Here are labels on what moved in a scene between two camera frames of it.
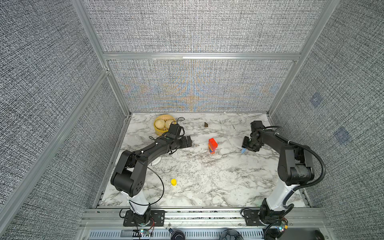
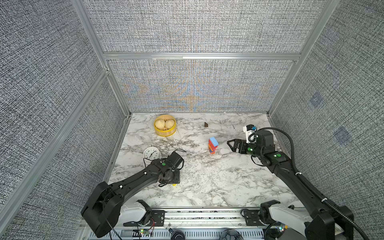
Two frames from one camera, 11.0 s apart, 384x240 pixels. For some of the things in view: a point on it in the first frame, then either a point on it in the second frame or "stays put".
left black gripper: x=184 y=143 → x=177 y=178
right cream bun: x=167 y=123 stays put
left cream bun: x=159 y=123 stays put
